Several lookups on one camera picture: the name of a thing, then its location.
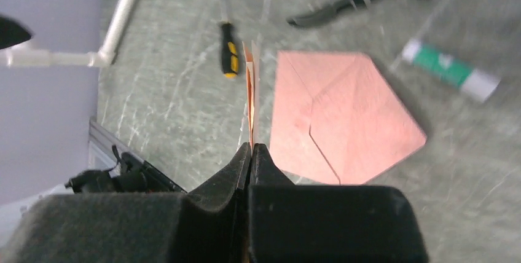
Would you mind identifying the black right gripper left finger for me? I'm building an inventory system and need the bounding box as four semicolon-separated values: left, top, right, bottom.
1;143;251;262

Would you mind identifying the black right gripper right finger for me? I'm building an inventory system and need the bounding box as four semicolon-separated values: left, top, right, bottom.
248;144;429;262

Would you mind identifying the cream lined letter paper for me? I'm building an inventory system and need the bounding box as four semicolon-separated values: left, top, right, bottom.
243;41;260;150

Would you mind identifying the pink paper envelope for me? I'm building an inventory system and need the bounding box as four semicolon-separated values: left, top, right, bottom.
269;51;426;184

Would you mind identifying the black yellow screwdriver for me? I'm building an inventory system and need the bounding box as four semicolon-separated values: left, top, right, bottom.
219;0;240;78

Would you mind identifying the white pvc pipe frame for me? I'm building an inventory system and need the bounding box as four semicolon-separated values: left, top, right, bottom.
1;0;135;78

